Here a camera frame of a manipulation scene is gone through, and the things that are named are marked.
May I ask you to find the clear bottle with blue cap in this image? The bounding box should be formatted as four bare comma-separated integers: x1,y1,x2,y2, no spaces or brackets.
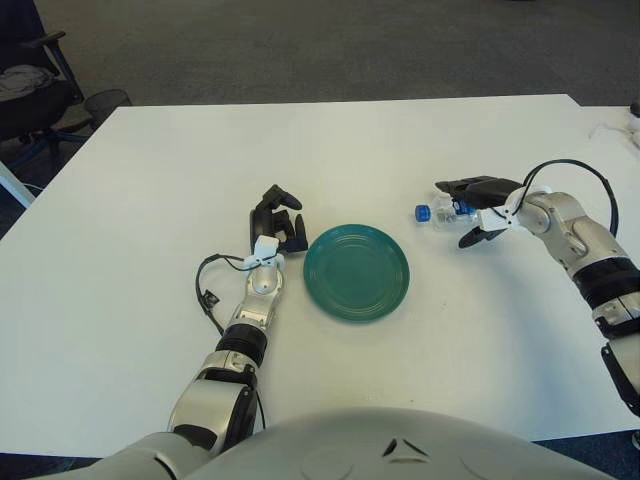
412,193,481,232

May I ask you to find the grey robot torso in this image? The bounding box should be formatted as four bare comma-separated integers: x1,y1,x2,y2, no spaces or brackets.
79,407,640,480

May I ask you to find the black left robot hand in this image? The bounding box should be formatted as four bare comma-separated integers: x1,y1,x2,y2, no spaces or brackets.
248,184,308,254

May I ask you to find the white furniture panel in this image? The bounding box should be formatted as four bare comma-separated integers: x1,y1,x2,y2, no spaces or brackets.
0,160,36,206

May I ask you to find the white cable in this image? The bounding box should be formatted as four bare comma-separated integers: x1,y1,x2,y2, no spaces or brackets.
589,119,640,144

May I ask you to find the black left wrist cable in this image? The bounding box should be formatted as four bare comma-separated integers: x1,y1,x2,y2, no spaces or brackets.
194,253,256,336

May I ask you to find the black office chair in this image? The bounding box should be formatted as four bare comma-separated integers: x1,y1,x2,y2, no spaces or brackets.
0,0,94,161

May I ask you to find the black mesh wastebasket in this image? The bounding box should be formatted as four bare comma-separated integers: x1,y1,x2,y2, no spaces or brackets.
83,88,134,126

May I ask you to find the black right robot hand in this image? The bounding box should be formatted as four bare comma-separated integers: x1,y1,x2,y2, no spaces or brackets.
434,175,524,250

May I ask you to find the grey cloth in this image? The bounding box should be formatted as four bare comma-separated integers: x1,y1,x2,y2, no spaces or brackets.
0,63,54,99

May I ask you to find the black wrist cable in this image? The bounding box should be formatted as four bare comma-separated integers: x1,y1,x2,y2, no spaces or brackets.
194,253,256,336
522,158,621,236

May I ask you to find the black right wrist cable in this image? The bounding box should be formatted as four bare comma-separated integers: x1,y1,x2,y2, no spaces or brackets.
522,158,621,236

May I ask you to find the green ceramic plate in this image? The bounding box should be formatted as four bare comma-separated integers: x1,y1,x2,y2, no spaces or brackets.
302,223,411,324

